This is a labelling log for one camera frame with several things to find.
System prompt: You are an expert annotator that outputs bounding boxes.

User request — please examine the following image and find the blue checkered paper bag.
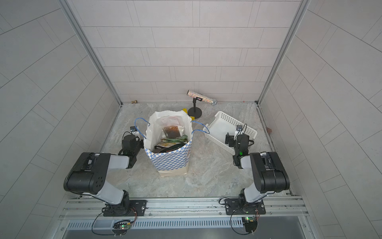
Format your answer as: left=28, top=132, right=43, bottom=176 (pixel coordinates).
left=134, top=111, right=210, bottom=177

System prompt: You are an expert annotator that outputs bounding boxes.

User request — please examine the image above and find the right circuit board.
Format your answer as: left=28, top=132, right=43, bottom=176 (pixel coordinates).
left=242, top=216, right=258, bottom=234

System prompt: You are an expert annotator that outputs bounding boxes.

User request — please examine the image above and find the green condiment packet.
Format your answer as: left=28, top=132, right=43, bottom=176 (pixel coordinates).
left=161, top=135, right=189, bottom=144

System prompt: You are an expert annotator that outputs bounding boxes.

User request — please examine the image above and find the red condiment packet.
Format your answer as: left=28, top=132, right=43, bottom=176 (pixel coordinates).
left=161, top=116, right=185, bottom=139

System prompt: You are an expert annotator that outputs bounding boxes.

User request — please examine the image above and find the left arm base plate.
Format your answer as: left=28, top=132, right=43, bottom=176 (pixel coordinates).
left=102, top=200, right=147, bottom=217

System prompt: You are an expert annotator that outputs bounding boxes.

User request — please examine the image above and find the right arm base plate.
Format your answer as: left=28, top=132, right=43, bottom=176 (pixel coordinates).
left=218, top=197, right=266, bottom=216

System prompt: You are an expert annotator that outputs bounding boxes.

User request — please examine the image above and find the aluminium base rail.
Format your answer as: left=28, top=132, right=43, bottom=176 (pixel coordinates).
left=58, top=195, right=309, bottom=221

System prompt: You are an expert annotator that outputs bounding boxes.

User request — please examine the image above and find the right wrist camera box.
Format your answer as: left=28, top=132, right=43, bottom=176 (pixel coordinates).
left=234, top=125, right=243, bottom=140

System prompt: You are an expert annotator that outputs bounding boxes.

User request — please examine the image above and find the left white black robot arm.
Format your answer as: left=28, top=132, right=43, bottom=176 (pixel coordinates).
left=63, top=133, right=147, bottom=217

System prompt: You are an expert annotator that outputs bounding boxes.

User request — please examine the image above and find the circuit board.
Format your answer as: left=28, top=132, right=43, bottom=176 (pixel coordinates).
left=242, top=216, right=258, bottom=234
left=112, top=220, right=134, bottom=235

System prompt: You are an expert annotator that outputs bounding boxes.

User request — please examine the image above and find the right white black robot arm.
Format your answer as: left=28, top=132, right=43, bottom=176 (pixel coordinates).
left=224, top=133, right=290, bottom=214

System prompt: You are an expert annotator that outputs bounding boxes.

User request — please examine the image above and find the white perforated plastic basket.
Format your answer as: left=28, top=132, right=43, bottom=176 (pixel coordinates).
left=205, top=111, right=245, bottom=155

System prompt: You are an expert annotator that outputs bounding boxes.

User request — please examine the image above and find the left circuit board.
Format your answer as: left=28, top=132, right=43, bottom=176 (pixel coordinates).
left=112, top=220, right=134, bottom=235

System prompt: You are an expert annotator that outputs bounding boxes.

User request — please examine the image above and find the dark fish seasoning packet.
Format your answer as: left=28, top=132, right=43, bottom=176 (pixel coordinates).
left=152, top=142, right=186, bottom=153

